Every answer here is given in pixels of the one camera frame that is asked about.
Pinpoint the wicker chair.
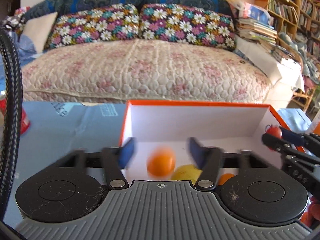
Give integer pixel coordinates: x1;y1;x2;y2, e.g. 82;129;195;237
278;32;319;113

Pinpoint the left daisy pattern cushion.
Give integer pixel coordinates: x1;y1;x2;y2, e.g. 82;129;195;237
45;3;139;49

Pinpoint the right daisy pattern cushion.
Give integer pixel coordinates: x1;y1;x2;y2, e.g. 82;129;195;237
139;3;236;51

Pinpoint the orange cardboard box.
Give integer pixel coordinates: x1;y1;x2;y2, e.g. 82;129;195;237
120;100;288;183

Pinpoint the small red tomato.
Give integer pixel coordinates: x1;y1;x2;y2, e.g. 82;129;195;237
265;125;282;139

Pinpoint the large orange with stem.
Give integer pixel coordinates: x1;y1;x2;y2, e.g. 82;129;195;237
146;146;176;178

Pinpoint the blue table cloth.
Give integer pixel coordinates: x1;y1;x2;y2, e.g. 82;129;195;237
3;101;313;228

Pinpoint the small orange mandarin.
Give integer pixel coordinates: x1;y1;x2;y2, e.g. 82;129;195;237
217;173;235;186

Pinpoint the stack of books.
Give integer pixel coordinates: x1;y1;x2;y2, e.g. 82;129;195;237
236;18;278;44

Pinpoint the red soda can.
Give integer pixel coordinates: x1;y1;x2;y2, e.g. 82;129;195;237
0;97;30;135

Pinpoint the black braided cable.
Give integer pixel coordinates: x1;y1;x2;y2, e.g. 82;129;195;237
0;27;24;221

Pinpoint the daisy pattern cushion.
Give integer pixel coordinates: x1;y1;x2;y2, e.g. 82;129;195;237
45;3;139;49
139;3;236;51

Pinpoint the floral quilted sofa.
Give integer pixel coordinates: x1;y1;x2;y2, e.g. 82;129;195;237
22;39;272;103

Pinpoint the wooden bookshelf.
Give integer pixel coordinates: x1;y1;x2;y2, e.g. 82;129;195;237
265;0;319;61

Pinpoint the blue striped blanket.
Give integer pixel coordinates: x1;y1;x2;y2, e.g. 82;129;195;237
7;31;37;67

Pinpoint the yellow lemon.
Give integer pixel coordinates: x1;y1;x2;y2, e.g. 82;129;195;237
170;164;202;185

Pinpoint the cream plain pillow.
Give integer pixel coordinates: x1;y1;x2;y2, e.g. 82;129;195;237
22;12;58;53

